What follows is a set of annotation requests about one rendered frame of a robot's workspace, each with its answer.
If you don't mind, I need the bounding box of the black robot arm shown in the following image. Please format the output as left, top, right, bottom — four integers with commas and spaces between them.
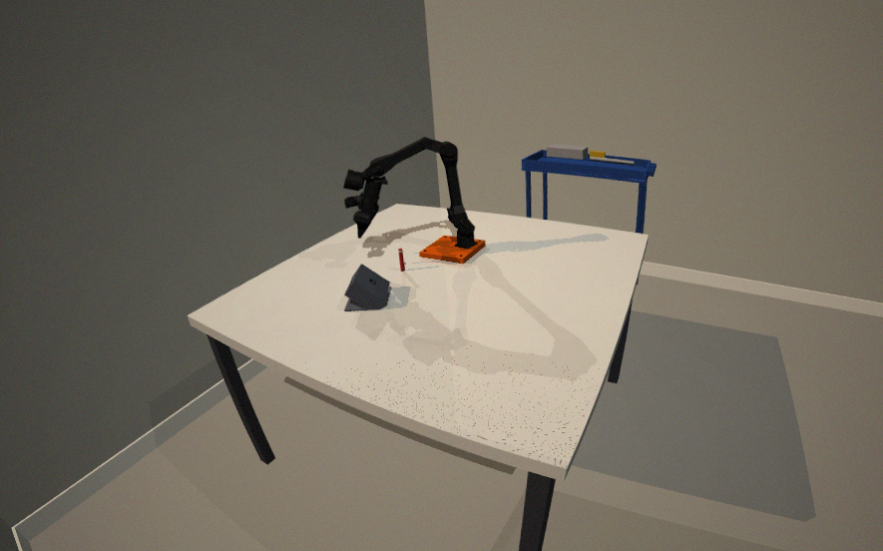
343, 137, 478, 249

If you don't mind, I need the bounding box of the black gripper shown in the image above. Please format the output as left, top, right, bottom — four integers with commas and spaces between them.
352, 194, 380, 239

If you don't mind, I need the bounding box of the dark grey sloped panel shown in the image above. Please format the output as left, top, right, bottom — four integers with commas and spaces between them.
344, 264, 390, 311

